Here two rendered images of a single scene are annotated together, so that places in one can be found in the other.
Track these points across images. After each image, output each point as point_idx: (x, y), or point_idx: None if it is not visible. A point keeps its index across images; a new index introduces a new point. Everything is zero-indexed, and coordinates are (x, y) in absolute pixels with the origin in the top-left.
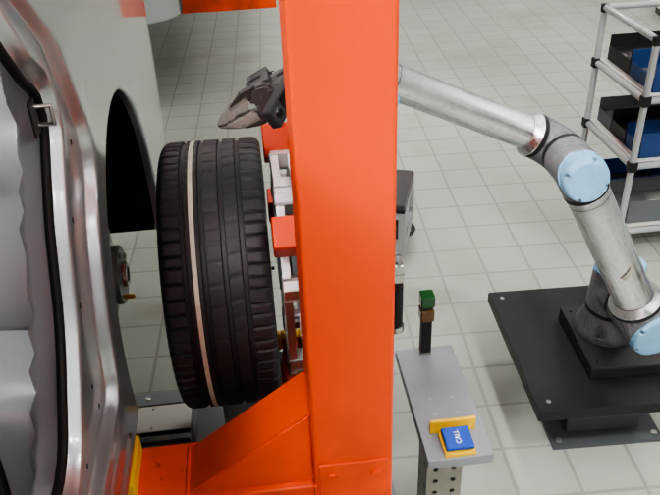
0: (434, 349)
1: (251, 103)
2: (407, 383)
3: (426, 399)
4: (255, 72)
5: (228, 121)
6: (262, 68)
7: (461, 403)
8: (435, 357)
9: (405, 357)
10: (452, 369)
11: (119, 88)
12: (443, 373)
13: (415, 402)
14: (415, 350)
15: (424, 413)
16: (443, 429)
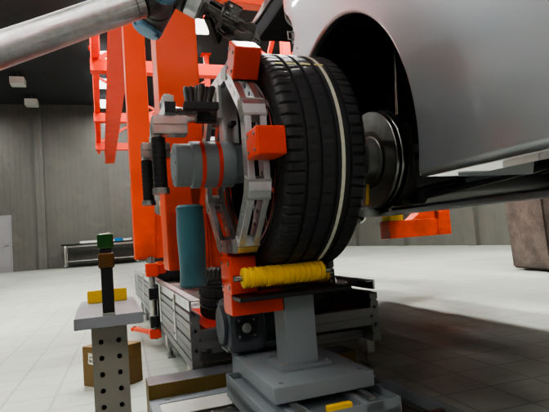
0: (96, 315)
1: (234, 27)
2: (137, 305)
3: (122, 304)
4: (235, 3)
5: (253, 39)
6: (229, 1)
7: (91, 306)
8: (98, 314)
9: (133, 310)
10: (86, 312)
11: (348, 12)
12: (96, 311)
13: (132, 302)
14: (118, 313)
15: (127, 302)
16: None
